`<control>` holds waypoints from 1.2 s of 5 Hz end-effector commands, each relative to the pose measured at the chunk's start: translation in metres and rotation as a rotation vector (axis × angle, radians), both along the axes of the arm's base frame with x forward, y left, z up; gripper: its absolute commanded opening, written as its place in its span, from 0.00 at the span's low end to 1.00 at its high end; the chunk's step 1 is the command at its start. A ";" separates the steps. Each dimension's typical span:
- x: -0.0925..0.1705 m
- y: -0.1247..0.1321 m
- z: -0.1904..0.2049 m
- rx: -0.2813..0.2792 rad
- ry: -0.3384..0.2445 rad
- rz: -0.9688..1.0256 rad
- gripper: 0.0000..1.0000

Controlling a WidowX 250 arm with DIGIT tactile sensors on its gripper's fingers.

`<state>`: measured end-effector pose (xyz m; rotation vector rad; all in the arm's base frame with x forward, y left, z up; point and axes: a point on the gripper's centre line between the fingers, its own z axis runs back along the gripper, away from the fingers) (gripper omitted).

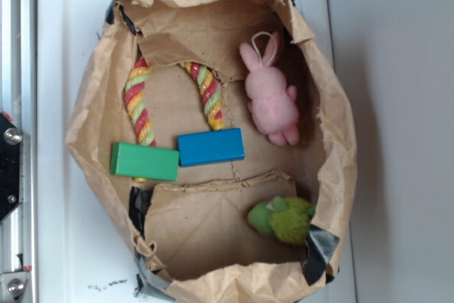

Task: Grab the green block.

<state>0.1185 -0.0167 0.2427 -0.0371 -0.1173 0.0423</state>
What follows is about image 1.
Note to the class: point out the blue wooden block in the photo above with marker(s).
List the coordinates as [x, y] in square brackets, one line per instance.
[210, 147]

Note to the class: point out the green wooden block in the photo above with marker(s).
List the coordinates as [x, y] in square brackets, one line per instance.
[141, 161]

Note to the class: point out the brown paper bag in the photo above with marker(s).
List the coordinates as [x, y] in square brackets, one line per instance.
[196, 243]

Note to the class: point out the pink plush bunny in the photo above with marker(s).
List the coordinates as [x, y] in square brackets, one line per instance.
[272, 102]

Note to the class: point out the green plush toy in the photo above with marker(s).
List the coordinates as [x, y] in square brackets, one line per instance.
[286, 219]

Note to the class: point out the multicolour twisted rope toy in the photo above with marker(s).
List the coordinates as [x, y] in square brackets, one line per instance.
[134, 101]

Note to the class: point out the black metal bracket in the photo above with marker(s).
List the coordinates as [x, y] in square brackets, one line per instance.
[10, 167]

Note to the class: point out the aluminium frame rail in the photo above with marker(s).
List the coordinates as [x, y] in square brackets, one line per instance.
[18, 241]

